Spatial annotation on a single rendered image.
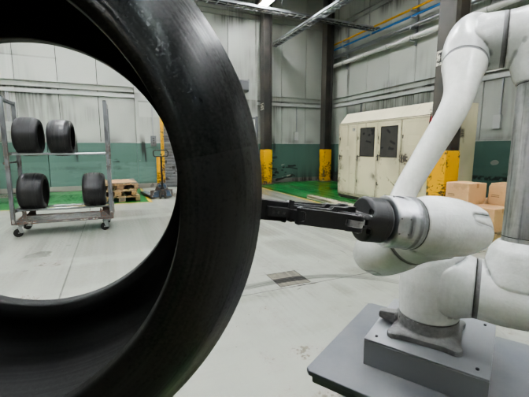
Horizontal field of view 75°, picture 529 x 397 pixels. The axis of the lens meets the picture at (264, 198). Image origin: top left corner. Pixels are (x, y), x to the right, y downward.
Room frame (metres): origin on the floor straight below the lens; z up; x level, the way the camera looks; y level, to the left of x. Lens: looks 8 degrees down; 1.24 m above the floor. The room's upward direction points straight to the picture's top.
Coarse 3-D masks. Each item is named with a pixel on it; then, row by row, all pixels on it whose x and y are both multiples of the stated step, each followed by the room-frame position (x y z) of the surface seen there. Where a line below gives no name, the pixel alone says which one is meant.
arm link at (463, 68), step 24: (456, 48) 0.85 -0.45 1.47; (480, 48) 0.83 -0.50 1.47; (456, 72) 0.81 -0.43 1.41; (480, 72) 0.81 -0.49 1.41; (456, 96) 0.77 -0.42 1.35; (432, 120) 0.79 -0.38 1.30; (456, 120) 0.76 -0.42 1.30; (432, 144) 0.76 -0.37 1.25; (408, 168) 0.78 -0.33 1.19; (432, 168) 0.77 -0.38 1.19; (408, 192) 0.76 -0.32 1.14; (360, 264) 0.73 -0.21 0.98; (384, 264) 0.66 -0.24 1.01; (408, 264) 0.63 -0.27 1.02
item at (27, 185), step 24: (0, 96) 4.64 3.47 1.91; (0, 120) 4.63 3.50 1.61; (24, 120) 4.86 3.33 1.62; (24, 144) 4.76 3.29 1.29; (48, 144) 4.88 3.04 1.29; (72, 144) 5.44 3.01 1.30; (24, 192) 4.70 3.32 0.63; (48, 192) 5.25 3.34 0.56; (96, 192) 5.02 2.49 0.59; (24, 216) 4.71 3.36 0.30; (48, 216) 5.17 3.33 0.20; (72, 216) 5.17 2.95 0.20; (96, 216) 5.16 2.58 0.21
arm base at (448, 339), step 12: (384, 312) 0.95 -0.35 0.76; (396, 312) 0.93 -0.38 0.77; (396, 324) 0.90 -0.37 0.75; (408, 324) 0.86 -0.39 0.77; (420, 324) 0.84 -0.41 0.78; (456, 324) 0.84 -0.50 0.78; (396, 336) 0.86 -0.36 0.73; (408, 336) 0.85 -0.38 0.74; (420, 336) 0.84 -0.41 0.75; (432, 336) 0.82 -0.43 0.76; (444, 336) 0.82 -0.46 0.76; (456, 336) 0.83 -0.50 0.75; (432, 348) 0.82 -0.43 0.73; (444, 348) 0.80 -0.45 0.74; (456, 348) 0.79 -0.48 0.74
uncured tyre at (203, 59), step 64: (0, 0) 0.51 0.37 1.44; (64, 0) 0.52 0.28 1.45; (128, 0) 0.29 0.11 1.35; (192, 0) 0.34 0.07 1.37; (128, 64) 0.56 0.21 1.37; (192, 64) 0.31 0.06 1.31; (192, 128) 0.30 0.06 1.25; (192, 192) 0.30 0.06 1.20; (256, 192) 0.35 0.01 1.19; (192, 256) 0.30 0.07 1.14; (0, 320) 0.50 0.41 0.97; (64, 320) 0.53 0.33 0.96; (128, 320) 0.53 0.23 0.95; (192, 320) 0.30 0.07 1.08; (0, 384) 0.43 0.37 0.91; (64, 384) 0.43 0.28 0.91; (128, 384) 0.29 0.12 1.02
